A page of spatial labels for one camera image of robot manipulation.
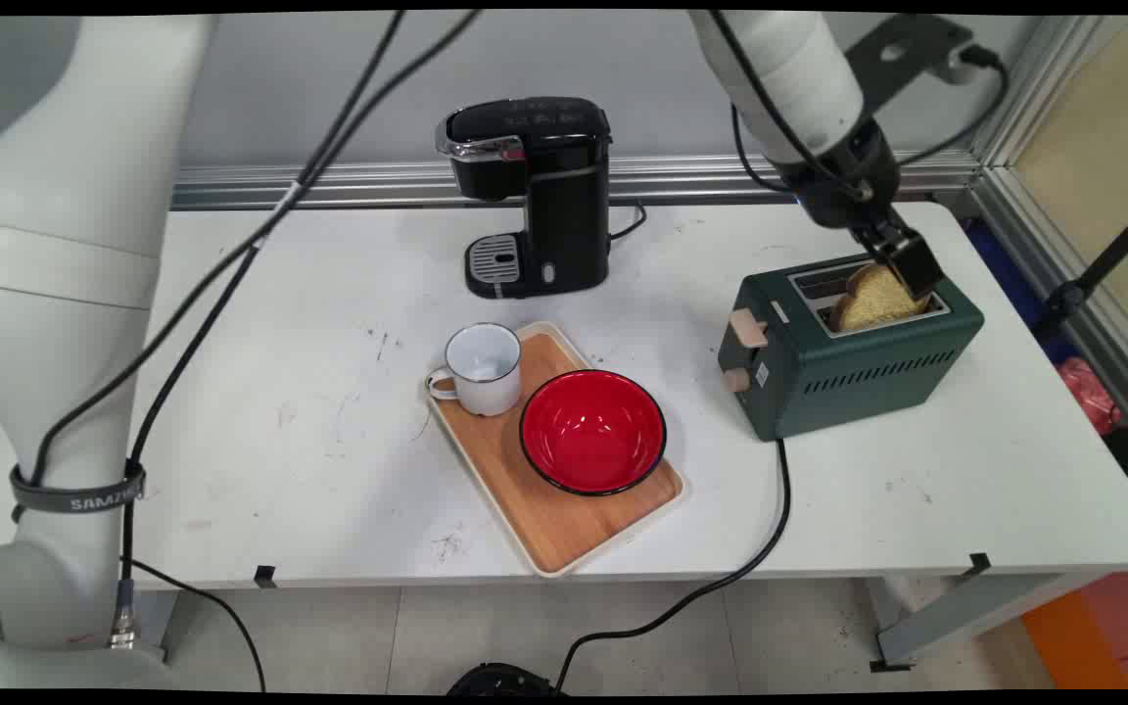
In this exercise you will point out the beige toaster lever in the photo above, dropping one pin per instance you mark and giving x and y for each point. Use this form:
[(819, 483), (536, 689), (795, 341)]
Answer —
[(748, 328)]

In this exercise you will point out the white enamel mug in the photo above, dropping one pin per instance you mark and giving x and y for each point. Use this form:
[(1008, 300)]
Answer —
[(486, 377)]

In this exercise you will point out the grey table leg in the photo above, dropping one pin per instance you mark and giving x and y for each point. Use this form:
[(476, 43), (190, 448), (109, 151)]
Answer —
[(965, 612)]

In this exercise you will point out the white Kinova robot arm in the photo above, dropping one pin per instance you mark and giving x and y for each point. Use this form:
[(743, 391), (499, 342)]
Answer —
[(65, 245)]

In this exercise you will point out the toasted bread slice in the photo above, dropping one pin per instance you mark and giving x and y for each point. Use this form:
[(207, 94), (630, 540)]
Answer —
[(872, 299)]

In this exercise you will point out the dark green toaster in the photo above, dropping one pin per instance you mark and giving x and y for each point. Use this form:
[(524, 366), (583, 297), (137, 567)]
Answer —
[(858, 377)]

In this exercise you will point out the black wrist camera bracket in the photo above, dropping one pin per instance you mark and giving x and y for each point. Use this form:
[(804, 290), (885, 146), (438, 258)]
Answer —
[(902, 49)]

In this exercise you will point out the black tape piece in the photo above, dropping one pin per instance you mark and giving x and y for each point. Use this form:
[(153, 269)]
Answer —
[(264, 577), (978, 564)]

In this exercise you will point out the blue floor object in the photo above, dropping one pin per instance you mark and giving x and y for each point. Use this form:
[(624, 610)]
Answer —
[(1010, 279)]

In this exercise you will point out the orange box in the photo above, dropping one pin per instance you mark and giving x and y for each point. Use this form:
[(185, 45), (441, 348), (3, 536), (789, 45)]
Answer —
[(1093, 636)]

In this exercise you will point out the black tripod stand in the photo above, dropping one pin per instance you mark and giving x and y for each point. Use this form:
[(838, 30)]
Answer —
[(1098, 269)]

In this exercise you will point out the beige toaster knob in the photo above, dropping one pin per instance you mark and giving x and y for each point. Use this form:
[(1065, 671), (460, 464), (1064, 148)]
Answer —
[(736, 380)]

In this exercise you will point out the aluminium side frame rail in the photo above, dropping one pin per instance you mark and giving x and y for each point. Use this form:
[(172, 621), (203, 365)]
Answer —
[(1063, 284)]

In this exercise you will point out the red plastic bag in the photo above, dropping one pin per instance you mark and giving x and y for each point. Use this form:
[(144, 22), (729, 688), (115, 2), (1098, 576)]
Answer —
[(1091, 392)]

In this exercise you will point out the black coffee machine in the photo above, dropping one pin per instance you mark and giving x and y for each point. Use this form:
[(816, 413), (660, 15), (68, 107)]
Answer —
[(564, 196)]

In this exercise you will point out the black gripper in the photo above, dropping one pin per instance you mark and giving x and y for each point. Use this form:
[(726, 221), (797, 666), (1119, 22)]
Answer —
[(843, 176)]

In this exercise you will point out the aluminium back frame rail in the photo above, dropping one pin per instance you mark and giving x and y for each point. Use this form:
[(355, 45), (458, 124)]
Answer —
[(407, 181)]

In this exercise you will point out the black round floor object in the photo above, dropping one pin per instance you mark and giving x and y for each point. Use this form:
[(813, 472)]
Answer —
[(500, 681)]

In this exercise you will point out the red bowl with black rim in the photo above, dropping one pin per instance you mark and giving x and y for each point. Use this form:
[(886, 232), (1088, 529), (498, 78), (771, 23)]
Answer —
[(591, 431)]

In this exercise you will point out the wooden tray with cream rim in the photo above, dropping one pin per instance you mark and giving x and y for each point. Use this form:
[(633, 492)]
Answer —
[(564, 524)]

